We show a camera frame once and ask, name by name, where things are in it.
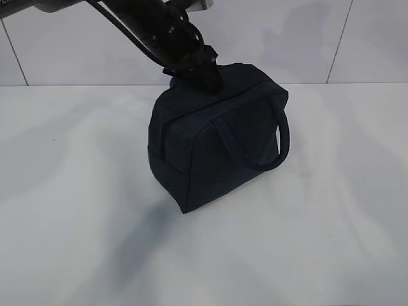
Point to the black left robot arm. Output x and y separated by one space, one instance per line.
128 18

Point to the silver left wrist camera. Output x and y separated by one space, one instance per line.
191 5

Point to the dark navy lunch bag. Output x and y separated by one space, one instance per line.
202 146

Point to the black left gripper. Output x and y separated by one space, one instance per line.
177 45

